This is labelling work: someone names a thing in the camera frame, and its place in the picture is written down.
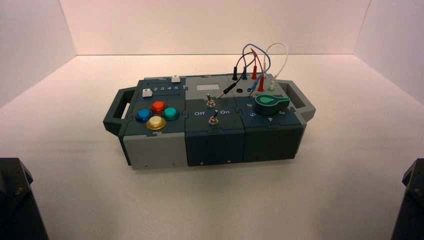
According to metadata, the grey and teal task box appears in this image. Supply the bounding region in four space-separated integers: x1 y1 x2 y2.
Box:
102 73 316 171

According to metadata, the teal push button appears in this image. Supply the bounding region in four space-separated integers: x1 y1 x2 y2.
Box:
162 106 181 121

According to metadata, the orange push button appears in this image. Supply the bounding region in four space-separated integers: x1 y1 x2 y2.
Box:
150 100 167 115

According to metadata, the yellow push button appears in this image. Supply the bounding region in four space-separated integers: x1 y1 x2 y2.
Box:
146 115 167 132

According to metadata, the green rotary knob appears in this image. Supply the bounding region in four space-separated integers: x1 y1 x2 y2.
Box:
254 93 291 116

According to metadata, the blue push button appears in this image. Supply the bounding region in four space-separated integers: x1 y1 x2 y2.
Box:
135 108 154 124

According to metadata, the black jumper cable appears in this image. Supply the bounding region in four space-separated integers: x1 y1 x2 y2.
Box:
216 52 264 98

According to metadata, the blue jumper cable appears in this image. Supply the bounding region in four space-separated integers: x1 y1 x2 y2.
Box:
241 43 272 92

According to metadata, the white jumper cable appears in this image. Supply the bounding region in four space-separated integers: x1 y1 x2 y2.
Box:
262 42 289 92

